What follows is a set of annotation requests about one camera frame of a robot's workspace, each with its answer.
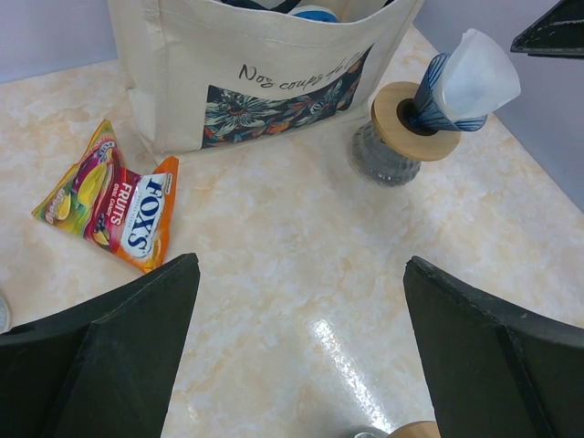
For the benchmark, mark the beige floral tote bag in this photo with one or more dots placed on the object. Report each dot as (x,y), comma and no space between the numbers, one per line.
(206,74)

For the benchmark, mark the grey ribbed glass mug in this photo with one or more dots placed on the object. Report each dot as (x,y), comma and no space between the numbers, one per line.
(376,161)

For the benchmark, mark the orange Fox's candy bag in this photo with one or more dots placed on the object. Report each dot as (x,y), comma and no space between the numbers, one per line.
(123,212)

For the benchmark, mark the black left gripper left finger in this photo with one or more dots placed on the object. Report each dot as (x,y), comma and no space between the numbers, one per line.
(105,367)

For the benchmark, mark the blue ribbed dripper cone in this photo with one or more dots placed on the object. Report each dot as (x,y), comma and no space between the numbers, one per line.
(424,113)

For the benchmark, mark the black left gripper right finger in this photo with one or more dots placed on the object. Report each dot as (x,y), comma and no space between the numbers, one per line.
(492,368)

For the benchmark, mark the white paper sheet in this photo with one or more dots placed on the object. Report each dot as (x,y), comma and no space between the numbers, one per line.
(478,78)

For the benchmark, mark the wrapped white paper roll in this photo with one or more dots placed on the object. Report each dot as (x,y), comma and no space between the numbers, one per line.
(5,315)

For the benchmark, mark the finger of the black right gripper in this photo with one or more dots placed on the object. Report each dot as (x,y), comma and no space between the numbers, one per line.
(558,33)

